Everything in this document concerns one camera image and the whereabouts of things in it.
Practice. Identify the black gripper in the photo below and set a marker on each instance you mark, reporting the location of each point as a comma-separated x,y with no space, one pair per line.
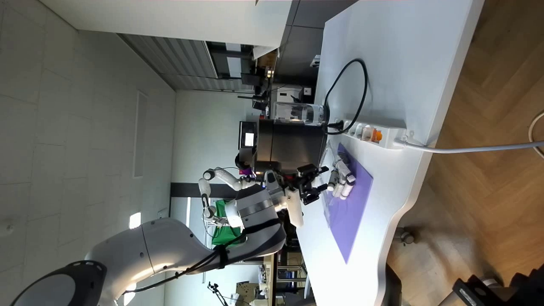
301,185

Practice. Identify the small bottle with white cap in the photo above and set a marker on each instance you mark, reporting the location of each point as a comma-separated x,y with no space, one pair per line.
345,190
340,170

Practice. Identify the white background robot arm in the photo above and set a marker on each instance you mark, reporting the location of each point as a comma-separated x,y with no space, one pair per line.
226,178

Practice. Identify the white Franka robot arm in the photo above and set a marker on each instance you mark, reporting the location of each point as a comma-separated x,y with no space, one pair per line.
163,248

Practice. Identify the stainless steel appliance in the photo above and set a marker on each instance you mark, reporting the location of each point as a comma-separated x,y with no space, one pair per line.
291,144

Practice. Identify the purple mat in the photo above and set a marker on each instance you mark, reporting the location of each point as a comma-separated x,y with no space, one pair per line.
350,221

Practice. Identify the person in background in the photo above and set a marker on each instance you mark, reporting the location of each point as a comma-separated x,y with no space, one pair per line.
245,161

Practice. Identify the white power strip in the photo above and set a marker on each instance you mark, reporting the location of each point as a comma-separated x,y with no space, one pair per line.
376,130

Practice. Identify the small monitor screen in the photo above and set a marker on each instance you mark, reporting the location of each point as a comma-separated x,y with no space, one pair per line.
248,137

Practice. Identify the white coffee machine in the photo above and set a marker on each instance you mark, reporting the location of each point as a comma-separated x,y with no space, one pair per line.
286,98

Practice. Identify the green cloth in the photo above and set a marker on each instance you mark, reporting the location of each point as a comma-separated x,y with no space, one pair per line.
223,229

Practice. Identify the wooden background desk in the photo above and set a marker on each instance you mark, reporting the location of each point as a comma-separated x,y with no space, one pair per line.
270,280

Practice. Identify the furry beige rug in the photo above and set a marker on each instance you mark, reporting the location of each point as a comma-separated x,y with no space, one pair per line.
435,265

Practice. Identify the black chair base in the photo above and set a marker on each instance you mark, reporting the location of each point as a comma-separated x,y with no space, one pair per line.
498,289

